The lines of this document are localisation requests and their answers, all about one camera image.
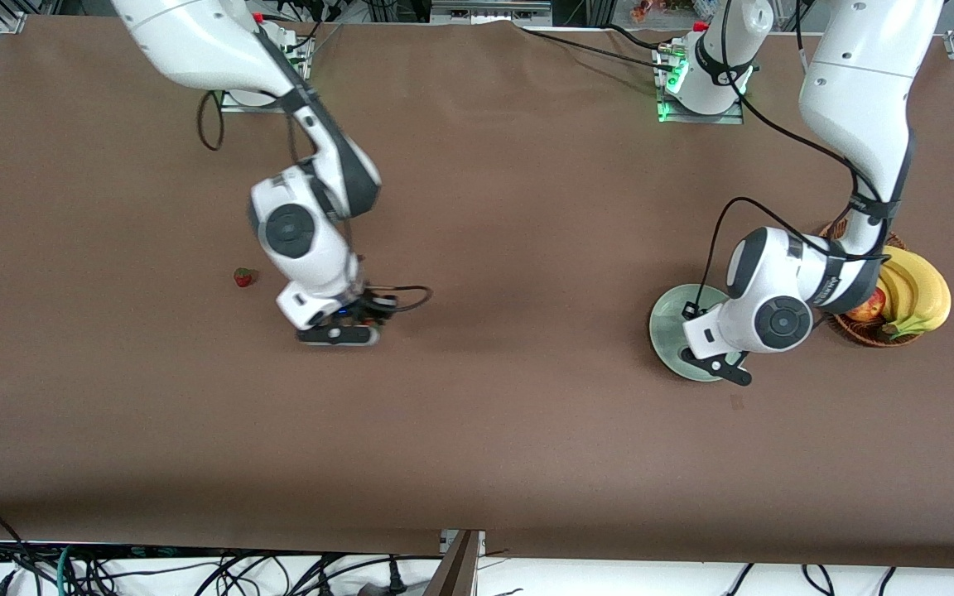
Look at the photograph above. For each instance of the pale green round plate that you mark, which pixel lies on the pale green round plate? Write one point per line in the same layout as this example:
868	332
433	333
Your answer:
667	331

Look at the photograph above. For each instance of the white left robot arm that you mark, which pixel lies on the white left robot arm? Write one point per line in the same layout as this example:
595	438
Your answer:
866	83

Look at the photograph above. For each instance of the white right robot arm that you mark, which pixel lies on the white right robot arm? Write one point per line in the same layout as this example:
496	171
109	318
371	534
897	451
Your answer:
195	41

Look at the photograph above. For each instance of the brown table cover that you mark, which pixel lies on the brown table cover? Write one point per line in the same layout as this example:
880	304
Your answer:
477	207

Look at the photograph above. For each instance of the brown wicker basket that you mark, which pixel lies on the brown wicker basket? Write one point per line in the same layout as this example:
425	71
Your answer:
858	334

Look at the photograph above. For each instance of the red apple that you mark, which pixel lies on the red apple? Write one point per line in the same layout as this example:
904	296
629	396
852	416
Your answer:
868	310

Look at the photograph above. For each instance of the yellow banana bunch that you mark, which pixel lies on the yellow banana bunch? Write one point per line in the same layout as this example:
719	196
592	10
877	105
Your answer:
924	290

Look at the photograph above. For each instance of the black power plug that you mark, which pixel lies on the black power plug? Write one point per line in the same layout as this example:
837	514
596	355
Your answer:
397	579

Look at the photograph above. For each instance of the grey box with sockets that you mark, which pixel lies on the grey box with sockets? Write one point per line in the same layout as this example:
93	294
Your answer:
489	10

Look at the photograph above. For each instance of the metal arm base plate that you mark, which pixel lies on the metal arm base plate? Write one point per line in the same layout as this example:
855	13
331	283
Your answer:
729	118
237	101

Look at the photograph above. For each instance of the brown beam with bracket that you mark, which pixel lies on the brown beam with bracket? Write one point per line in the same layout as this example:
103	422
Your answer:
452	571

